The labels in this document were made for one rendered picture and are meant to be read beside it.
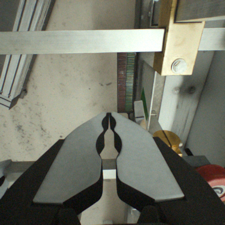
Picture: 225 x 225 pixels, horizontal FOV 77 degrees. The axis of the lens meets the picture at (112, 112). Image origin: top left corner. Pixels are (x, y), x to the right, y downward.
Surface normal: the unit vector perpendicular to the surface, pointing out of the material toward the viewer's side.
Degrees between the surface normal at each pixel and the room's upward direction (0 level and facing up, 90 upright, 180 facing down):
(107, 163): 90
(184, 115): 0
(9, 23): 0
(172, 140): 90
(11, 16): 0
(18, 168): 90
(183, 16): 90
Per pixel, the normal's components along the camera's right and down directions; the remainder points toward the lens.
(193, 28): 0.02, 0.50
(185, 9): -1.00, 0.03
